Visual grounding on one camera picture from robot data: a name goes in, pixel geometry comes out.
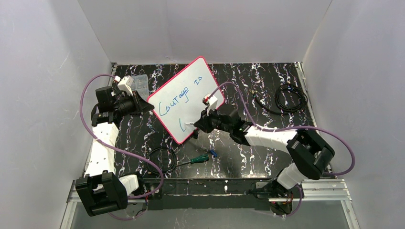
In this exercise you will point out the clear plastic organizer box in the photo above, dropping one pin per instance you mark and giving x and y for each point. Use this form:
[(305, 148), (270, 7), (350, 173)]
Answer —
[(141, 85)]

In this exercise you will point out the blue marker cap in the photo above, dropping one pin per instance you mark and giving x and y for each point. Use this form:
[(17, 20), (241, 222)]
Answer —
[(213, 153)]

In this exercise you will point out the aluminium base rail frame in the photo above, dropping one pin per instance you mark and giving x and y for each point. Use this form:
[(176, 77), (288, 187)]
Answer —
[(221, 182)]

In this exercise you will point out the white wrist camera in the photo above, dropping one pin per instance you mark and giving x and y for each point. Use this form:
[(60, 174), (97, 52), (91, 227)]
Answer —
[(210, 102), (125, 84)]

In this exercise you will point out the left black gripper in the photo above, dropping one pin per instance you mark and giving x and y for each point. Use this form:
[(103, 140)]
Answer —
[(138, 103)]

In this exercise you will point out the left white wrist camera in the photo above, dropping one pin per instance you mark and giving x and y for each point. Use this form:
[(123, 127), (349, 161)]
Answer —
[(125, 84)]

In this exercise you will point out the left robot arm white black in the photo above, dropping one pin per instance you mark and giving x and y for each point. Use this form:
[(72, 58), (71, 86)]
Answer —
[(100, 190)]

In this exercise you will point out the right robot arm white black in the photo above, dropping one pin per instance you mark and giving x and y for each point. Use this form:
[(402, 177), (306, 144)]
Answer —
[(309, 151)]

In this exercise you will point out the pink framed whiteboard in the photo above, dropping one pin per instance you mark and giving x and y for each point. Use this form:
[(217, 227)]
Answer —
[(180, 99)]

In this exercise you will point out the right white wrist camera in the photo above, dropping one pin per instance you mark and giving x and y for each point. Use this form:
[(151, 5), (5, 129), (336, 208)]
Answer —
[(210, 102)]

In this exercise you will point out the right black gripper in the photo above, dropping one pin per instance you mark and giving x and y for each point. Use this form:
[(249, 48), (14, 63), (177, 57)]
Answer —
[(207, 119)]

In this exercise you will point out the green handled screwdriver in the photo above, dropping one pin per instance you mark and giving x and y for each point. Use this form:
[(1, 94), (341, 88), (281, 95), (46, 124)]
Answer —
[(199, 159)]

